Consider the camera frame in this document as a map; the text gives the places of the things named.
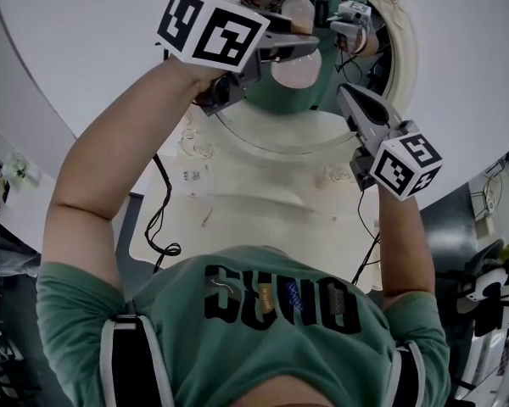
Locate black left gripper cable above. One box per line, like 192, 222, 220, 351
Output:
143, 153, 182, 273

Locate person's right forearm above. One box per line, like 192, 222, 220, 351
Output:
375, 182, 437, 311

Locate black white-edged backpack strap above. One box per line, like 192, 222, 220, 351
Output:
98, 311, 176, 407
388, 340, 430, 407

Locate person in green shirt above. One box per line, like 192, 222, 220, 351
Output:
36, 243, 451, 407

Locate black stool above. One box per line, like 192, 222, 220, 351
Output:
434, 238, 509, 343

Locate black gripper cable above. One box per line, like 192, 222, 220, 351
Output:
143, 153, 182, 273
350, 179, 383, 287

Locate black metal chairs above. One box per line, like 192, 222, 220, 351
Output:
0, 303, 40, 407

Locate oval mirror cream frame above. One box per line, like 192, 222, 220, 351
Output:
203, 0, 420, 157

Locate white flowers in vase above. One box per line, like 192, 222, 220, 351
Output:
3, 152, 42, 187

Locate metal wire chair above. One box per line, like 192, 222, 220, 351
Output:
469, 170, 506, 220

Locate white round device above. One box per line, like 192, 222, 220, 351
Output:
455, 265, 509, 314

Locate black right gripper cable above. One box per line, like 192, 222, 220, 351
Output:
350, 179, 383, 287

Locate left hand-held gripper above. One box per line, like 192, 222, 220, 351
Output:
154, 0, 322, 118

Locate white shelf unit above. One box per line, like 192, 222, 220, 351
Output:
0, 115, 78, 254

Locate cream carved dressing table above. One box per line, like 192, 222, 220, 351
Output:
129, 99, 385, 297

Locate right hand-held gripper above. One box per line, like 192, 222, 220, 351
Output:
336, 83, 445, 204

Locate person's left forearm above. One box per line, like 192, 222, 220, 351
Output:
46, 51, 226, 228

